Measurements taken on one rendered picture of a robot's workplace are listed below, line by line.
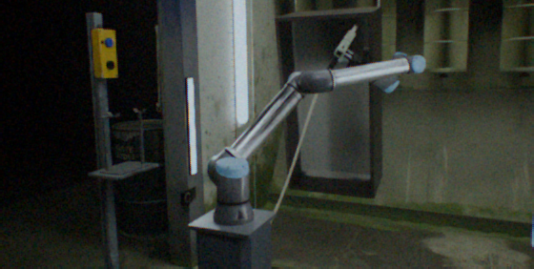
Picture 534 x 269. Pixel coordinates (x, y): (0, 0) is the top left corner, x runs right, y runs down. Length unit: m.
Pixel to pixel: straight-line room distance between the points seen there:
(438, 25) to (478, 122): 0.89
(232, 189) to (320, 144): 1.46
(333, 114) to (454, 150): 1.19
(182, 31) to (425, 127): 2.27
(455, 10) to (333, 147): 1.44
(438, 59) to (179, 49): 2.06
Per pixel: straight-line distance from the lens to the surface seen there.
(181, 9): 2.77
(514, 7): 3.79
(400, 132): 3.97
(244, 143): 2.09
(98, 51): 2.43
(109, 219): 2.63
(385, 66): 2.24
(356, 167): 3.26
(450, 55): 3.72
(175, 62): 2.77
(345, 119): 3.13
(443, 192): 3.76
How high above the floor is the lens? 1.34
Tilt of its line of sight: 8 degrees down
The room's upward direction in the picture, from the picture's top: 1 degrees counter-clockwise
